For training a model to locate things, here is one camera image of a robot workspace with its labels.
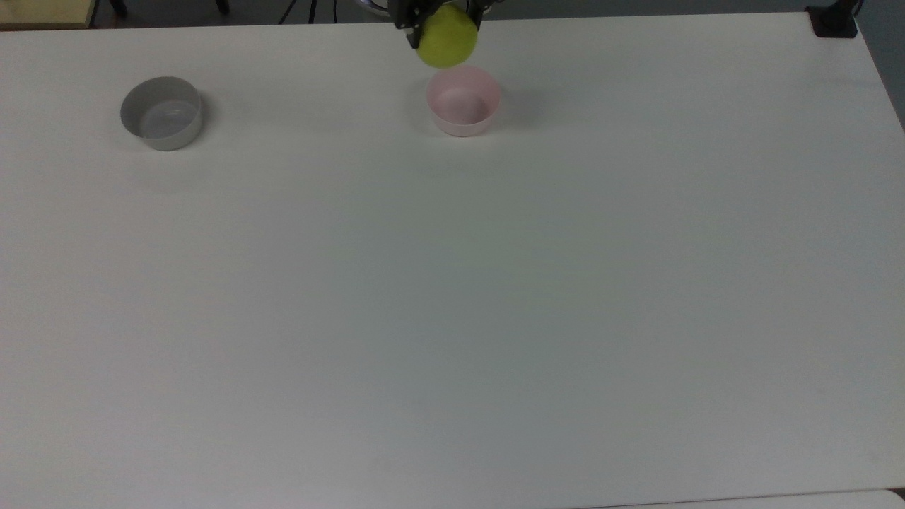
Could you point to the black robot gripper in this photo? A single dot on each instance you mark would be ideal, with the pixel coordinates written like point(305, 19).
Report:
point(442, 3)

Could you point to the grey plastic bowl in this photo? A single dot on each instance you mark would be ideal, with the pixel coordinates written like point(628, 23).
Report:
point(162, 113)

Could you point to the black table clamp mount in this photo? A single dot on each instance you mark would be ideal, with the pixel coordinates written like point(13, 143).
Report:
point(834, 20)

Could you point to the green pear with dark stem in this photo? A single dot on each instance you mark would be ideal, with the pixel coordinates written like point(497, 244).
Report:
point(447, 38)

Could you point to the pink plastic bowl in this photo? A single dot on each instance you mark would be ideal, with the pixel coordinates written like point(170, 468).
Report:
point(463, 102)

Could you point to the light wooden board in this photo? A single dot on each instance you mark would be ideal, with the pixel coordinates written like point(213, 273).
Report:
point(44, 11)

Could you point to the black furniture leg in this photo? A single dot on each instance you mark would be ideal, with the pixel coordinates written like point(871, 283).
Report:
point(119, 7)

